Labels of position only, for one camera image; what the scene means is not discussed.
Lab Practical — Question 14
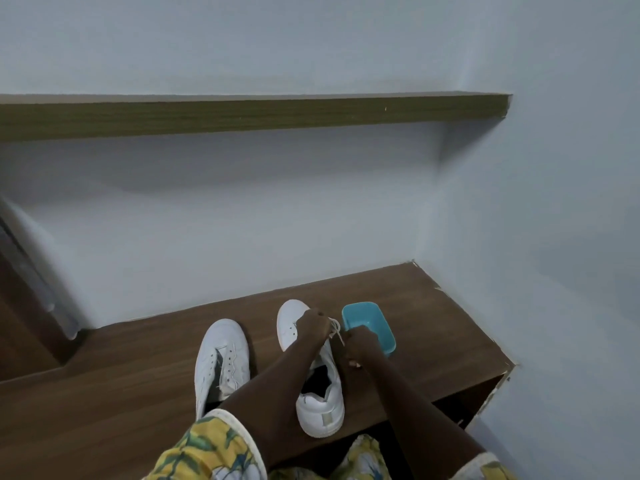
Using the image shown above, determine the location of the blue plastic basket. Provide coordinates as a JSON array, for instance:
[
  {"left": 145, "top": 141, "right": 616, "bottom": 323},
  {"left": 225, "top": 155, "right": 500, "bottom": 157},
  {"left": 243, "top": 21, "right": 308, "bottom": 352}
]
[{"left": 341, "top": 301, "right": 397, "bottom": 358}]

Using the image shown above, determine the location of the white sneaker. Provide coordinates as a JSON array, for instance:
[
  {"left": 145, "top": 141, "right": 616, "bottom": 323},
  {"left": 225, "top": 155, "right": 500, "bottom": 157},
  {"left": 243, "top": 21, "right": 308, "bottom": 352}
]
[
  {"left": 193, "top": 318, "right": 251, "bottom": 421},
  {"left": 276, "top": 299, "right": 346, "bottom": 439}
]

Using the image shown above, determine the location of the person's right hand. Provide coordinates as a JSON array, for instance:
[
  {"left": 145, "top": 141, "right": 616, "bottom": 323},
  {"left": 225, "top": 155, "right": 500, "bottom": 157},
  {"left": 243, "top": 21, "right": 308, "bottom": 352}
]
[{"left": 342, "top": 327, "right": 385, "bottom": 371}]

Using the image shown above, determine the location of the wooden wall shelf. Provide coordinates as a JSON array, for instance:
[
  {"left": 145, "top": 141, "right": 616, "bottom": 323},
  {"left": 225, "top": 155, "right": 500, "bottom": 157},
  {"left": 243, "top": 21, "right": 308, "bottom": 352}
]
[{"left": 0, "top": 92, "right": 513, "bottom": 143}]

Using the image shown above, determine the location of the person's left forearm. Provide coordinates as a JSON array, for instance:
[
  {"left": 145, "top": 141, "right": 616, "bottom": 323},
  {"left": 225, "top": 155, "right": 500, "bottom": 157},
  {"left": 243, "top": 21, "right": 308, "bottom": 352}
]
[{"left": 219, "top": 337, "right": 327, "bottom": 468}]

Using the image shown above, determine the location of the person's right forearm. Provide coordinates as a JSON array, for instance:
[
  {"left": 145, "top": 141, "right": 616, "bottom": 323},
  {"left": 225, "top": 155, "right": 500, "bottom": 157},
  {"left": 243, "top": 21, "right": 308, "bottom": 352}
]
[{"left": 362, "top": 355, "right": 487, "bottom": 480}]

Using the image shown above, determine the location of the person's left hand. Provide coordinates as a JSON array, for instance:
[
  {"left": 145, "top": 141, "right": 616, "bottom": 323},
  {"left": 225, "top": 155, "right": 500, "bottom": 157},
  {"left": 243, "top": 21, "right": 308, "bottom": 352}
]
[{"left": 295, "top": 308, "right": 333, "bottom": 347}]

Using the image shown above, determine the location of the cream shoelace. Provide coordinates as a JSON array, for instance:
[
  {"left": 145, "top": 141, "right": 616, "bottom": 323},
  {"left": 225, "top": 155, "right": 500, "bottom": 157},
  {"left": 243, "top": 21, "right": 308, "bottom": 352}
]
[{"left": 327, "top": 317, "right": 347, "bottom": 349}]

